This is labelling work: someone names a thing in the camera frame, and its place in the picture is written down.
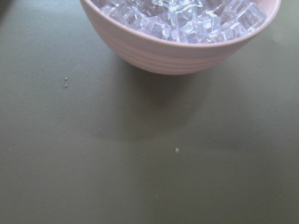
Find pink bowl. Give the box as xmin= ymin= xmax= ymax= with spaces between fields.
xmin=80 ymin=0 xmax=281 ymax=75

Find clear ice cubes in bowl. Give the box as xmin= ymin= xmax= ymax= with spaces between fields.
xmin=93 ymin=0 xmax=267 ymax=44

